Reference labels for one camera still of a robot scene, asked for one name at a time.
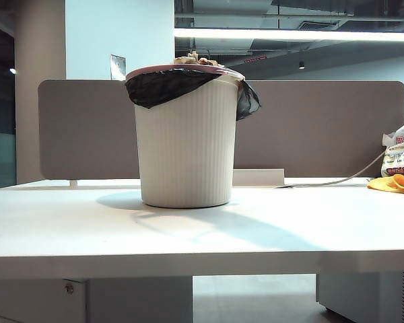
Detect white ribbed trash can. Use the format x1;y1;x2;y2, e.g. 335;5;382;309
133;75;239;209

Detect black plastic trash bag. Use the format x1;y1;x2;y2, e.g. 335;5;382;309
125;68;262;121

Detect grey desk partition panel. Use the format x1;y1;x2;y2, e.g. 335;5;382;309
38;79;404;181

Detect white under-desk drawer cabinet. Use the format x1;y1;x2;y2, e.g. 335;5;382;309
0;276;193;323

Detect long ceiling light strip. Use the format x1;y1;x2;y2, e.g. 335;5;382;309
174;27;404;43

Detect ceiling air vent grille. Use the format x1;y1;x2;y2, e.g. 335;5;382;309
298;20;341;30

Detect yellow cloth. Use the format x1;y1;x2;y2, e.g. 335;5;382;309
366;173;404;195

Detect printed plastic snack bag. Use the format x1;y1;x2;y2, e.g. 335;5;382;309
380;119;404;178

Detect beige round column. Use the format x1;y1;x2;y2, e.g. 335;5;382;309
13;0;67;185

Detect white cabinet with vent grille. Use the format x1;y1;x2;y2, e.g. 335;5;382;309
315;271;404;323

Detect white cable box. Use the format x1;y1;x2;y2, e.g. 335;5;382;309
232;168;285;187

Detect glossy wall sign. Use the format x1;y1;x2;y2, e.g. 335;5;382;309
109;53;127;81

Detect grey cable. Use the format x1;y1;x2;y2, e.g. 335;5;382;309
274;147;388;188

